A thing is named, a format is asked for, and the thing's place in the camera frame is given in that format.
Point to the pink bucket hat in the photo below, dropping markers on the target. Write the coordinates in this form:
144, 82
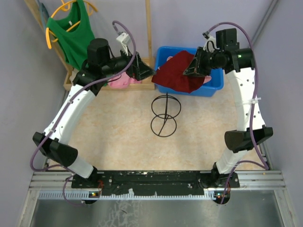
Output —
207, 78

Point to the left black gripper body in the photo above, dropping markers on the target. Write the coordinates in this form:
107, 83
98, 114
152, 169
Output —
121, 62

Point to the pink crumpled garment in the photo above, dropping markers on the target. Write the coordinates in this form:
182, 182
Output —
122, 81

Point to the dark red bucket hat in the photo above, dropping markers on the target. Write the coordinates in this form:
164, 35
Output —
170, 74

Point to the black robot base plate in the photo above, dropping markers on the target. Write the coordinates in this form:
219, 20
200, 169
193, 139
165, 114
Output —
165, 184

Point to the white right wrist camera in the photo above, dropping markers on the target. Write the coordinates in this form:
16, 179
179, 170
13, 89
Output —
210, 44

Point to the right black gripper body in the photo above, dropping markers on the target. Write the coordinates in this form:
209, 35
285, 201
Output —
210, 61

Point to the teal clothes hanger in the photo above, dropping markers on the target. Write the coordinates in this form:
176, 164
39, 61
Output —
44, 15

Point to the black wire hat stand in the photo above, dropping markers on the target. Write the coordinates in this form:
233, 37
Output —
165, 116

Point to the blue plastic bin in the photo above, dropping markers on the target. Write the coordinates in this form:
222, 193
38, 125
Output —
206, 90

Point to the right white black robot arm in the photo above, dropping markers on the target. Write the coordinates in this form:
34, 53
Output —
223, 52

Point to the green tank top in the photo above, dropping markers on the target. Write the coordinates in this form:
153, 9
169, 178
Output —
72, 33

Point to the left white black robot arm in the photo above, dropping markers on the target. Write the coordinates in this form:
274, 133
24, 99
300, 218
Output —
94, 72

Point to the yellow clothes hanger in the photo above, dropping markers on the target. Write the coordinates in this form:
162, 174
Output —
91, 8

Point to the wooden clothes rack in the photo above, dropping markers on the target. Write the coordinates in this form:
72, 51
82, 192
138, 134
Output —
146, 84

